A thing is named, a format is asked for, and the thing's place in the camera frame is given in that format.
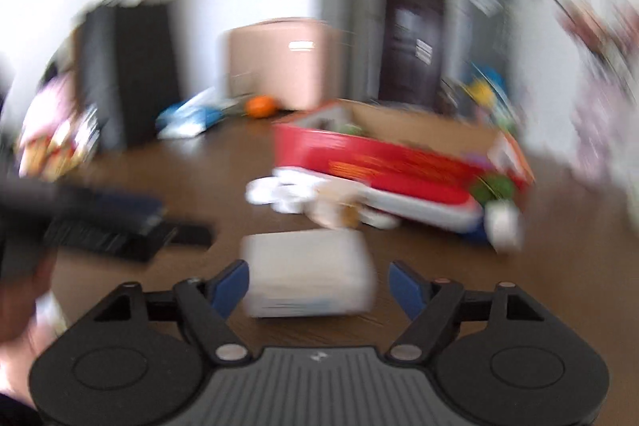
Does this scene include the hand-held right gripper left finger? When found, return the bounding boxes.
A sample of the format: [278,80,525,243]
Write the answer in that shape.
[75,259,250,364]

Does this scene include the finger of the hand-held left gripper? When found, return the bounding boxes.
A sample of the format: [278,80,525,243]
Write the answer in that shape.
[47,219,215,263]
[30,184,168,234]

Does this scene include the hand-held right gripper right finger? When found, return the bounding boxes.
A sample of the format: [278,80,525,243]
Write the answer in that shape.
[388,260,555,361]

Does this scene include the white rectangular box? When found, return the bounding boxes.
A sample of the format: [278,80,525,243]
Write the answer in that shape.
[242,229,377,319]

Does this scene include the red cardboard box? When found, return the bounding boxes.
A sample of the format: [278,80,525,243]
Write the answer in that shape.
[272,99,535,247]

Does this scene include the person's left hand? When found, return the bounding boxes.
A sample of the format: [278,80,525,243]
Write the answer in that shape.
[0,252,56,347]

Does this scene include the red snack packet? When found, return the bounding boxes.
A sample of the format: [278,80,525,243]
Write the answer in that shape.
[20,107,101,180]

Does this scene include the pink cloth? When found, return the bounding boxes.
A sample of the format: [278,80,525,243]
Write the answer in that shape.
[25,71,75,137]

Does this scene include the blue tissue pack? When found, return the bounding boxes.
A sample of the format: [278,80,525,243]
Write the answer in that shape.
[157,89,235,140]

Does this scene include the black paper bag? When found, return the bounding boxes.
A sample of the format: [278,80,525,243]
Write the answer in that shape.
[75,2,183,147]

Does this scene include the orange fruit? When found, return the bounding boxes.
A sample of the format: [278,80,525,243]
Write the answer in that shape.
[246,95,278,118]

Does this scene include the pink suitcase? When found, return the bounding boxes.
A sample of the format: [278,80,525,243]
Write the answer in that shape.
[222,19,345,112]

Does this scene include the dark brown door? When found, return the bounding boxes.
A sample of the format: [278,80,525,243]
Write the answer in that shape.
[379,0,447,107]

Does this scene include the pink speckled vase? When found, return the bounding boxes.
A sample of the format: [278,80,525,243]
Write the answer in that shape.
[574,57,635,187]

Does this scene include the grey refrigerator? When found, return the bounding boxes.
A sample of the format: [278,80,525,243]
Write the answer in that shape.
[449,0,515,107]

